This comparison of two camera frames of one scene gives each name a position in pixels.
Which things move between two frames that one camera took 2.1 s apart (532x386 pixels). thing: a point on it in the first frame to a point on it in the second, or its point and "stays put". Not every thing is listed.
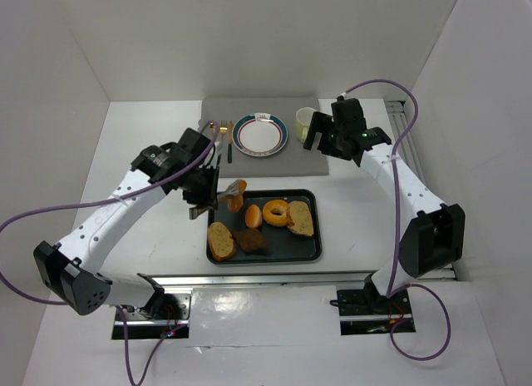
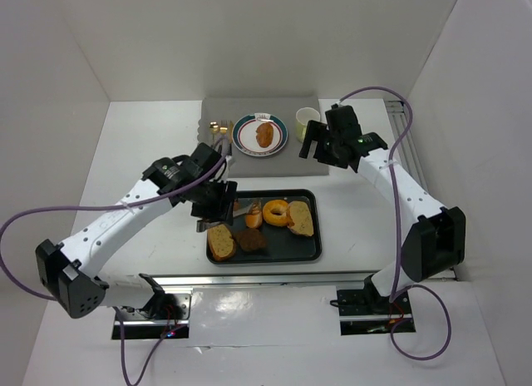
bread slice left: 220,241 stays put
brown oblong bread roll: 235,201 to 264,134
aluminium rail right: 397,112 stays put
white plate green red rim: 259,135 stays put
